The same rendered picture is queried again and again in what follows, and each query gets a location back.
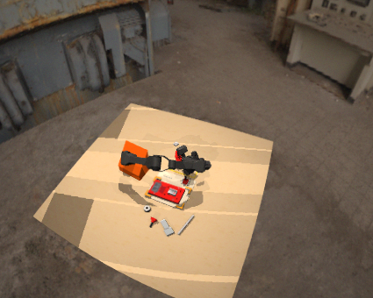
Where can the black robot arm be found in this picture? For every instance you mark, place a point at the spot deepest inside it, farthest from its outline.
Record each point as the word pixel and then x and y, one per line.
pixel 154 162

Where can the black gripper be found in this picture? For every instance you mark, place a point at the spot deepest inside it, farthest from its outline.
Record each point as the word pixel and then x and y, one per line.
pixel 181 151

